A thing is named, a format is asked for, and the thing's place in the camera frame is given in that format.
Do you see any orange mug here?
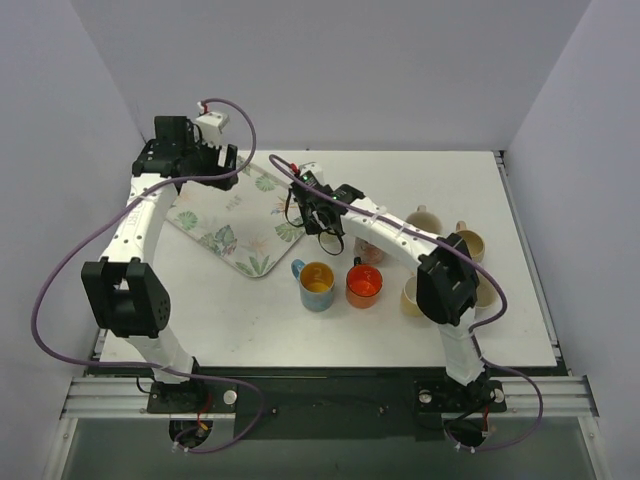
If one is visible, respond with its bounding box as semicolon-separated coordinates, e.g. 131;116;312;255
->
345;257;383;309

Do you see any blue butterfly mug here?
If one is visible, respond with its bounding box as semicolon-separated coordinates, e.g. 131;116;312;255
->
291;259;335;312

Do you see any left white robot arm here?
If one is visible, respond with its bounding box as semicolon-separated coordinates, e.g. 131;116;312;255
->
81;112;238;412

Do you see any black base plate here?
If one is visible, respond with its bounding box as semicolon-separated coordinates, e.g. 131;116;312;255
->
144;367;507;448

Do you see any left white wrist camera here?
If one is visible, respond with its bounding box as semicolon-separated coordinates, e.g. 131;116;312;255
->
194;102;229;145

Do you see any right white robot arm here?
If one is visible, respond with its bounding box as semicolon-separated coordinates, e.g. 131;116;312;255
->
291;163;484;409

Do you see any floral serving tray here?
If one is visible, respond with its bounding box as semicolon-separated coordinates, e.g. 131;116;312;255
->
167;162;304;278

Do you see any pink mug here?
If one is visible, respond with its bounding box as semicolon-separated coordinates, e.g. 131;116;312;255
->
354;237;385;265

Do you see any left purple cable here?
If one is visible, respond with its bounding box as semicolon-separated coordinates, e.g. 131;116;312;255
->
32;97;266;455

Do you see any cream shell pattern mug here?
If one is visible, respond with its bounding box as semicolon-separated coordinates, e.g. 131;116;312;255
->
475;275;498;309

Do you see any yellow squat mug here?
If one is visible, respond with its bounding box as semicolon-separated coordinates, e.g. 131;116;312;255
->
400;276;423;318

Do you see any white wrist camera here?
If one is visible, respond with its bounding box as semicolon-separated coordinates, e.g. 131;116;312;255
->
291;161;324;183
194;102;229;145

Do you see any beige round mug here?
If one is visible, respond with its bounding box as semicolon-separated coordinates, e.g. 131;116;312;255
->
455;220;486;263

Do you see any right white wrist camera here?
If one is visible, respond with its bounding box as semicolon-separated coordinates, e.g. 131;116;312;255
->
291;161;324;183

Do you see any cream floral tall mug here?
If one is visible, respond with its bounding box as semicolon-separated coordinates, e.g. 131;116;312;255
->
406;205;443;235

